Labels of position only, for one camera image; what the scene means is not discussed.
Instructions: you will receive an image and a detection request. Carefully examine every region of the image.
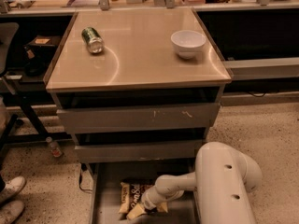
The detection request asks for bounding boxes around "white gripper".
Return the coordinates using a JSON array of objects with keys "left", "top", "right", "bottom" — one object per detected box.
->
[{"left": 126, "top": 189, "right": 168, "bottom": 220}]

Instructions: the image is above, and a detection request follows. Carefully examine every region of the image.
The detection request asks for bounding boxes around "brown chip bag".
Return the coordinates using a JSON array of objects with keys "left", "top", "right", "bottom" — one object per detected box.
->
[{"left": 119, "top": 182, "right": 151, "bottom": 214}]

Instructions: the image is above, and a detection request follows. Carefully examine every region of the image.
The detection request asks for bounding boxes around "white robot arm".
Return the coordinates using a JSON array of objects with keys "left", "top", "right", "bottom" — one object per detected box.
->
[{"left": 127, "top": 142, "right": 263, "bottom": 224}]

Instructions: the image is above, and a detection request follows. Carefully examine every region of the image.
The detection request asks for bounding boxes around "open bottom drawer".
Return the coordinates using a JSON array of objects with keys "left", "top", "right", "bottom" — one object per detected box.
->
[{"left": 89, "top": 159, "right": 200, "bottom": 224}]

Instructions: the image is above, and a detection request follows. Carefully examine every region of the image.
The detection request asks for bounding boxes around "middle drawer front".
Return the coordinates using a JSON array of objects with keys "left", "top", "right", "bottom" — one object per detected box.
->
[{"left": 75, "top": 139, "right": 204, "bottom": 163}]

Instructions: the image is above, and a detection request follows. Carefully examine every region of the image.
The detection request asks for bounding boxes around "top drawer front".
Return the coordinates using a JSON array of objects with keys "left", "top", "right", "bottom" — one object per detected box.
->
[{"left": 57, "top": 103, "right": 220, "bottom": 133}]

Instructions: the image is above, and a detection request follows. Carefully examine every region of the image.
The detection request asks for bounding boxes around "grey drawer cabinet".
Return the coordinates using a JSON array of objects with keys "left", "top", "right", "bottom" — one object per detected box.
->
[{"left": 43, "top": 7, "right": 234, "bottom": 224}]

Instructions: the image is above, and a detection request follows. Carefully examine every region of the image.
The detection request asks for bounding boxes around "small plastic bottle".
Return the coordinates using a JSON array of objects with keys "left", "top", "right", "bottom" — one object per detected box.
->
[{"left": 46, "top": 137, "right": 63, "bottom": 158}]

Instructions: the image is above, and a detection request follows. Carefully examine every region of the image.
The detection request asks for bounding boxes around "white shoe lower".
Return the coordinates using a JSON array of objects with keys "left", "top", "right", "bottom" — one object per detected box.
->
[{"left": 0, "top": 200, "right": 24, "bottom": 224}]

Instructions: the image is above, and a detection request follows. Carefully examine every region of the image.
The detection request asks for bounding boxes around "white bowl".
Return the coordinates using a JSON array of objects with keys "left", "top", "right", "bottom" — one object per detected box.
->
[{"left": 171, "top": 30, "right": 206, "bottom": 59}]

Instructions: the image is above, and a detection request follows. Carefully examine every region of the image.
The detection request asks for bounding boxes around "green soda can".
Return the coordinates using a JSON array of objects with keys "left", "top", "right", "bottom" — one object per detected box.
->
[{"left": 81, "top": 27, "right": 104, "bottom": 54}]

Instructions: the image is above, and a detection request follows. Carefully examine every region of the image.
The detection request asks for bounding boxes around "black box with label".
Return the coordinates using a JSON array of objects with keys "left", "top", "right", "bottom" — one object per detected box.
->
[{"left": 27, "top": 35, "right": 61, "bottom": 48}]

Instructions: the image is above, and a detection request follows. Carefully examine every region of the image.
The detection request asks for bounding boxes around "grey office chair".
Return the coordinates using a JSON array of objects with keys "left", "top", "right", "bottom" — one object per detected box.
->
[{"left": 0, "top": 22, "right": 19, "bottom": 151}]

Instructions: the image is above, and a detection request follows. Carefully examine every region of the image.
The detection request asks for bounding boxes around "black cable on floor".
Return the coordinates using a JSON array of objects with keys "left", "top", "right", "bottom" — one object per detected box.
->
[{"left": 78, "top": 162, "right": 93, "bottom": 194}]

